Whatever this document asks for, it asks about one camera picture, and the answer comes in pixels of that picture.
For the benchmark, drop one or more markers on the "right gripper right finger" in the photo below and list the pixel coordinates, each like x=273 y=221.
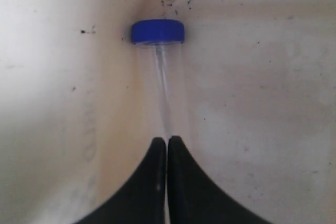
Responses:
x=193 y=197

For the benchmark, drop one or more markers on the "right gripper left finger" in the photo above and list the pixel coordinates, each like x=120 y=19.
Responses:
x=141 y=199

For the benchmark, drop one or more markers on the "large white plastic bin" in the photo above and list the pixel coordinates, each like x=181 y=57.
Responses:
x=259 y=94

